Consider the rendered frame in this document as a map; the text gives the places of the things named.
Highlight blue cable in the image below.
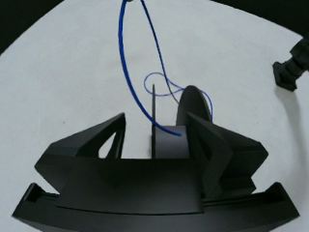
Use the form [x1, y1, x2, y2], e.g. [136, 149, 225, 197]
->
[118, 0, 184, 136]

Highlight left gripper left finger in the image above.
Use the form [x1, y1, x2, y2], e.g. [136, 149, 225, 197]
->
[43, 112, 126, 159]

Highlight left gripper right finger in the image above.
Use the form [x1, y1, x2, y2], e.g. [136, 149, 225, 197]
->
[184, 112, 268, 198]

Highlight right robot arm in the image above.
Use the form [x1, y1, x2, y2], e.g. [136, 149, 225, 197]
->
[273, 32, 309, 91]

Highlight black cable reel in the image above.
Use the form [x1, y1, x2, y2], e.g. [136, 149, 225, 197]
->
[152, 85, 213, 161]

